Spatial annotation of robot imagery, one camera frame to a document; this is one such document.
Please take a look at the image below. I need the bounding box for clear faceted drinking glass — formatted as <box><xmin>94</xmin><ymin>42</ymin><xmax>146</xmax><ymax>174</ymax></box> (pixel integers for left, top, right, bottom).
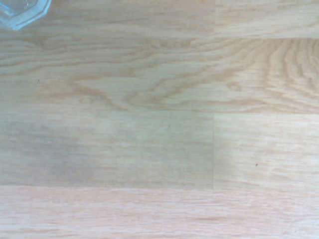
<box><xmin>0</xmin><ymin>0</ymin><xmax>52</xmax><ymax>31</ymax></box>

